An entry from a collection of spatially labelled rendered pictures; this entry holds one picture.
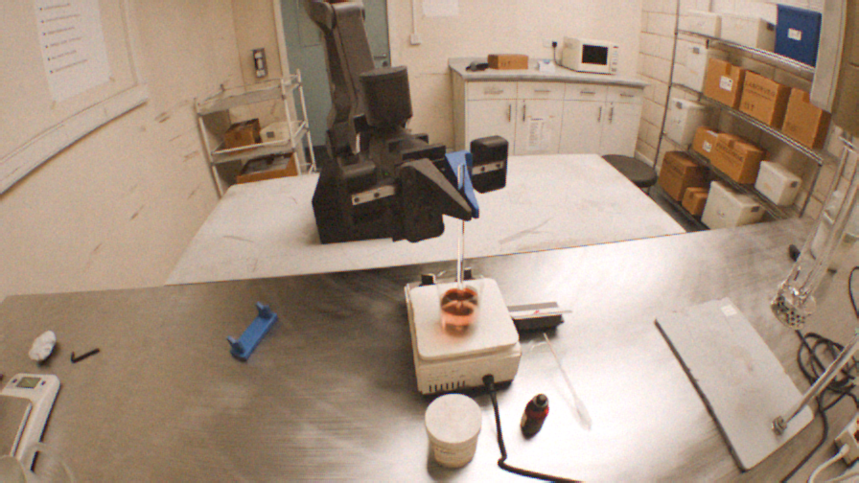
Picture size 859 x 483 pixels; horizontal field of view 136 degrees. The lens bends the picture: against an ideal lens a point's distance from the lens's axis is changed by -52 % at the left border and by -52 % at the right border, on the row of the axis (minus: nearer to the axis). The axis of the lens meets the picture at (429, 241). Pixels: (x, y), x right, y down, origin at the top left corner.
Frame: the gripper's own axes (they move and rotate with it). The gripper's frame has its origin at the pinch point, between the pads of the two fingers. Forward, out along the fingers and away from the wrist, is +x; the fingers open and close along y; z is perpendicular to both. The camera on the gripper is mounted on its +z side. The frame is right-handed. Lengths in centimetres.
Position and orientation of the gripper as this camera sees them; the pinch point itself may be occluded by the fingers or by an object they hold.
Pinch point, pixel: (453, 198)
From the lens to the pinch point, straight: 33.3
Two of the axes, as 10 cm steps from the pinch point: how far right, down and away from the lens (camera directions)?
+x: 4.4, 5.0, -7.5
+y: -9.0, 2.8, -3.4
